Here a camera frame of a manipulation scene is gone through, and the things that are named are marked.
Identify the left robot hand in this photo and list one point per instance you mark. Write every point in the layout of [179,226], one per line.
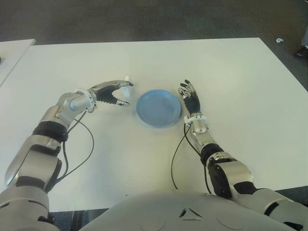
[104,92]

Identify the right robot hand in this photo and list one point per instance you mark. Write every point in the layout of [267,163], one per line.
[193,104]

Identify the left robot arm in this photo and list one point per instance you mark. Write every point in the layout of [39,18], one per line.
[36,156]

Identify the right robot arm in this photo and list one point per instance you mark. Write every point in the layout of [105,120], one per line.
[231,173]

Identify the blue plate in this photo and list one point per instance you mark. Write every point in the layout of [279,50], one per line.
[158,109]

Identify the white side table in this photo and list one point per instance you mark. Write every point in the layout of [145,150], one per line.
[12,55]

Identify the small white floor object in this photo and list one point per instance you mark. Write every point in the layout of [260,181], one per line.
[278,40]

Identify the grey robot torso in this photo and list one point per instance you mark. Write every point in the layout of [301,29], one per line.
[187,211]

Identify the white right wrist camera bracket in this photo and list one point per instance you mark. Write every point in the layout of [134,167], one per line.
[195,118]

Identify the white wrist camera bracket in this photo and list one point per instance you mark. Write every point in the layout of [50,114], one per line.
[90,98]
[195,118]

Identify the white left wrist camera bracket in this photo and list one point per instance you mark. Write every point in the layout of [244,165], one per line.
[90,98]

